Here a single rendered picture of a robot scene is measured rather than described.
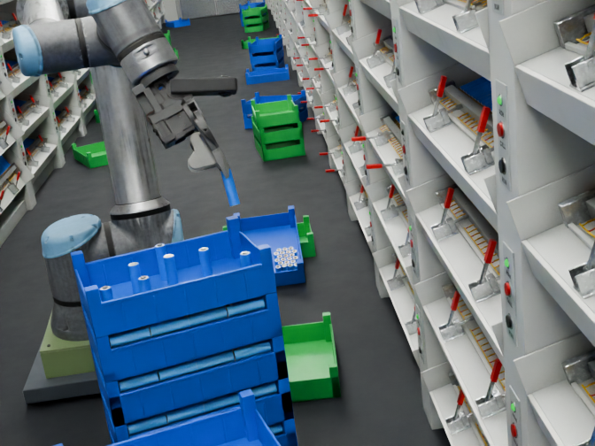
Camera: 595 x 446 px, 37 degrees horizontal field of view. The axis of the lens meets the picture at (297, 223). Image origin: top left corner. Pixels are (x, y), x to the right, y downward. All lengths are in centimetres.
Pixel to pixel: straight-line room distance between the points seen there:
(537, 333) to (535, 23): 36
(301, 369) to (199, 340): 79
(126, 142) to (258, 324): 84
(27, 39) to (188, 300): 55
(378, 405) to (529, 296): 103
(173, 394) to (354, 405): 67
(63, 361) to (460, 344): 105
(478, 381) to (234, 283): 44
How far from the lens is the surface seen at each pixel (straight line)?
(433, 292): 180
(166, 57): 152
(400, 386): 212
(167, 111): 151
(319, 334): 235
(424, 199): 173
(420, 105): 168
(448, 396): 187
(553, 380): 111
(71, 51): 165
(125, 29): 153
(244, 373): 150
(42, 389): 227
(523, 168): 100
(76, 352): 226
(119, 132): 219
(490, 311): 131
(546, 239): 101
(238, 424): 137
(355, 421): 200
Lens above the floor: 106
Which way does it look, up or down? 19 degrees down
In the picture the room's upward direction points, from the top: 7 degrees counter-clockwise
